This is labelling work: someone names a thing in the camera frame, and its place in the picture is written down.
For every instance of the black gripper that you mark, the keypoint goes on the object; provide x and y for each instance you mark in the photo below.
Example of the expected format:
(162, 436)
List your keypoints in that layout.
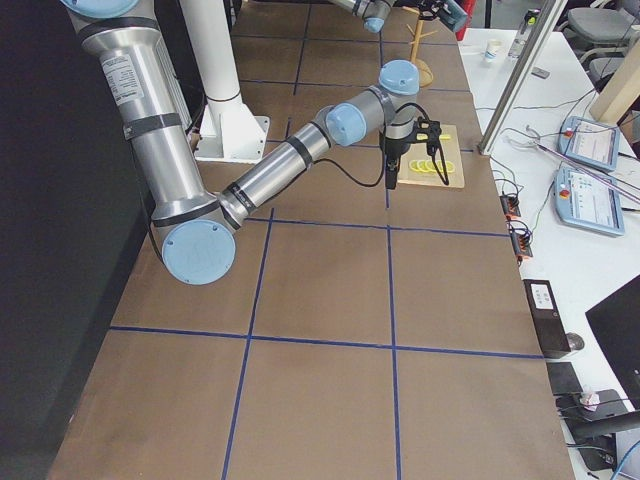
(393, 149)

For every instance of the white paper cup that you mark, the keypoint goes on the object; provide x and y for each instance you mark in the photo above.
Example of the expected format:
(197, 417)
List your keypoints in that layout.
(493, 50)

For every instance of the lemon slice four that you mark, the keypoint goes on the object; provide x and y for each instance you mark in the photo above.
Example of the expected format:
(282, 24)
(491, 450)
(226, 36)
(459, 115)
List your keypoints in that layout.
(424, 166)

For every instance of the lemon slice three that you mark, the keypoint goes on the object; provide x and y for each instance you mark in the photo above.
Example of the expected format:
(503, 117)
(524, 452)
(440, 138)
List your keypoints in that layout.
(432, 167)

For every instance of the yellow plastic knife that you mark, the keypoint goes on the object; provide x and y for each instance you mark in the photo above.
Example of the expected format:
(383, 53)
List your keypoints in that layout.
(425, 137)

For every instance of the bamboo cutting board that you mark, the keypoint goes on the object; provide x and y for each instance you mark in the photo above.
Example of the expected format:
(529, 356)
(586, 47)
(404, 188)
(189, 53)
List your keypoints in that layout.
(450, 152)

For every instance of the orange black connector block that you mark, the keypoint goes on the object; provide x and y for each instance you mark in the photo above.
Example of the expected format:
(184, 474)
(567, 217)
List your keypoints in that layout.
(510, 206)

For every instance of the white reacher grabber stick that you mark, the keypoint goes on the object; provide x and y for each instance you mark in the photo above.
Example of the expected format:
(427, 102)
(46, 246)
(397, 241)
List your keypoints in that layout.
(530, 139)

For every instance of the small grey remote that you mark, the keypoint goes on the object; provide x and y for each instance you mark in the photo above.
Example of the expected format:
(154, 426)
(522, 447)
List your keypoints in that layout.
(540, 73)

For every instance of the near teach pendant tablet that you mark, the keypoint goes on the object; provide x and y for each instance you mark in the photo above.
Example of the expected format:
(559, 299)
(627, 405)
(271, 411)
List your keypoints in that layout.
(584, 201)

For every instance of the teach pendant tablet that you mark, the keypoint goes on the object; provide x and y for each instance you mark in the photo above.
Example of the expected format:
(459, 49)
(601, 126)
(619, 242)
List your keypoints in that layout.
(584, 201)
(590, 137)

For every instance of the clear water bottle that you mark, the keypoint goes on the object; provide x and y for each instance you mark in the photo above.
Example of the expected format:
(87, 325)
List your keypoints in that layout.
(522, 34)

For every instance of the far teach pendant tablet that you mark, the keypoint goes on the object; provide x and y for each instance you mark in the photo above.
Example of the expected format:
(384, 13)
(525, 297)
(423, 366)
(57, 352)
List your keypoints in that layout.
(590, 137)

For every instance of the black box white label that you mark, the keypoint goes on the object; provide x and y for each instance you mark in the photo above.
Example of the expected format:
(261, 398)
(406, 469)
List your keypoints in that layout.
(546, 318)

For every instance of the beige cardboard box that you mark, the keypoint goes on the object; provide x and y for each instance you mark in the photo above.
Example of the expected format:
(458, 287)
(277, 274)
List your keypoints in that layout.
(622, 90)

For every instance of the grey office chair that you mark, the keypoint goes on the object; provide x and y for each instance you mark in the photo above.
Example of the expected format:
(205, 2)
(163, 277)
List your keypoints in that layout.
(606, 30)

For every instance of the black monitor screen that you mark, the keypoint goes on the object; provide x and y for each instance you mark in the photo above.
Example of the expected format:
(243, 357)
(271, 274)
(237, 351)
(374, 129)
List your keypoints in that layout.
(614, 322)

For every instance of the black monitor stand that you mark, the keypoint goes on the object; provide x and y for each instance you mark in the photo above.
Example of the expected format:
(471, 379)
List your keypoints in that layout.
(602, 427)

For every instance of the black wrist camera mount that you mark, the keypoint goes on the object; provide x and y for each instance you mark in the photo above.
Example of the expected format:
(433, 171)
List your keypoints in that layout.
(429, 9)
(429, 127)

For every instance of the white camera post base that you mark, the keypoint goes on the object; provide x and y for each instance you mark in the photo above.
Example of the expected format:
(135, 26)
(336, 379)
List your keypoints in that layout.
(229, 131)

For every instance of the aluminium frame post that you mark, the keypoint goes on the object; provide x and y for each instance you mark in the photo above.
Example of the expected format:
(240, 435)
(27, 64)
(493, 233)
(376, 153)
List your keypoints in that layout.
(550, 14)

